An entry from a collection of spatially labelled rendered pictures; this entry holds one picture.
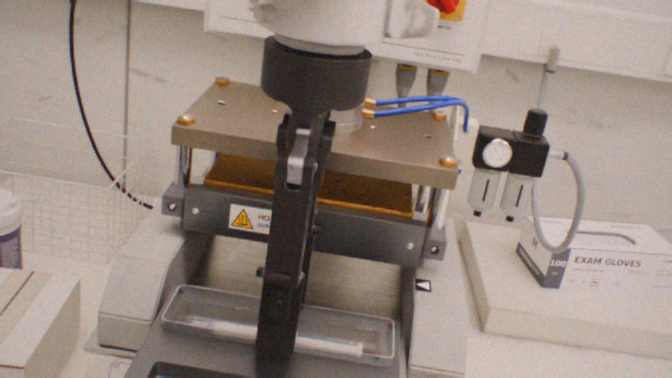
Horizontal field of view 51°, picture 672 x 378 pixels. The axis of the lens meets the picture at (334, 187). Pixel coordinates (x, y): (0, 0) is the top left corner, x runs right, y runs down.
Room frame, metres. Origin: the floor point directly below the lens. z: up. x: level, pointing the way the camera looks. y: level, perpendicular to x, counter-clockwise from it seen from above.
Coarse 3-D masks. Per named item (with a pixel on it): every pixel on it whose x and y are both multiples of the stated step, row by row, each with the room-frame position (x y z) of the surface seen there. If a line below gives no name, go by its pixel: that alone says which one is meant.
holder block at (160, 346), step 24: (168, 336) 0.46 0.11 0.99; (192, 336) 0.46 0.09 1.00; (144, 360) 0.42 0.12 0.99; (168, 360) 0.43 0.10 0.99; (192, 360) 0.43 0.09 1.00; (216, 360) 0.44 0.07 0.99; (240, 360) 0.44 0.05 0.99; (264, 360) 0.45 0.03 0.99; (288, 360) 0.45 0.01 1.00; (312, 360) 0.46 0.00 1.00; (336, 360) 0.46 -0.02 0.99
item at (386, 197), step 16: (224, 160) 0.68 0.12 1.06; (240, 160) 0.69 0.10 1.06; (256, 160) 0.69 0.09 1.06; (208, 176) 0.63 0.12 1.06; (224, 176) 0.64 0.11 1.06; (240, 176) 0.64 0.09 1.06; (256, 176) 0.65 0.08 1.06; (272, 176) 0.66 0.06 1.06; (336, 176) 0.68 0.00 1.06; (352, 176) 0.69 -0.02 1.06; (256, 192) 0.62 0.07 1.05; (272, 192) 0.62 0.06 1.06; (320, 192) 0.64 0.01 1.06; (336, 192) 0.64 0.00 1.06; (352, 192) 0.65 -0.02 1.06; (368, 192) 0.65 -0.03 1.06; (384, 192) 0.66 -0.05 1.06; (400, 192) 0.67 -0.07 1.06; (352, 208) 0.62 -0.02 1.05; (368, 208) 0.62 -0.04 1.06; (384, 208) 0.62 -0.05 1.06; (400, 208) 0.63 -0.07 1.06
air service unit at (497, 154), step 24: (528, 120) 0.83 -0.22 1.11; (456, 144) 0.82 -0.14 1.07; (480, 144) 0.82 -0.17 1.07; (504, 144) 0.80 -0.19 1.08; (528, 144) 0.82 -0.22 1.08; (480, 168) 0.83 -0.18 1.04; (504, 168) 0.82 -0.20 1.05; (528, 168) 0.82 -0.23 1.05; (480, 192) 0.82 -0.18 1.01; (504, 192) 0.83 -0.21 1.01; (528, 192) 0.82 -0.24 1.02
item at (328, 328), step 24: (192, 288) 0.51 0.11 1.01; (168, 312) 0.47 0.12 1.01; (192, 312) 0.48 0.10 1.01; (216, 312) 0.48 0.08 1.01; (240, 312) 0.49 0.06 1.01; (312, 312) 0.51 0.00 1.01; (336, 312) 0.51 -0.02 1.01; (312, 336) 0.47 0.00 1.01; (336, 336) 0.48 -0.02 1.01; (360, 336) 0.48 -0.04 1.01; (384, 336) 0.49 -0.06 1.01
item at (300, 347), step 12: (204, 288) 0.52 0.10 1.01; (348, 312) 0.51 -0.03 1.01; (168, 324) 0.46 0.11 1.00; (180, 324) 0.46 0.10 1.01; (192, 324) 0.46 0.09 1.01; (216, 336) 0.46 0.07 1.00; (228, 336) 0.46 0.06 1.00; (240, 336) 0.46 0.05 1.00; (252, 336) 0.46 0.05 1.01; (300, 348) 0.46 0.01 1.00; (312, 348) 0.46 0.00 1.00; (324, 348) 0.46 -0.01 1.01; (360, 360) 0.46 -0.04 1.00; (372, 360) 0.46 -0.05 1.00; (384, 360) 0.46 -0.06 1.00
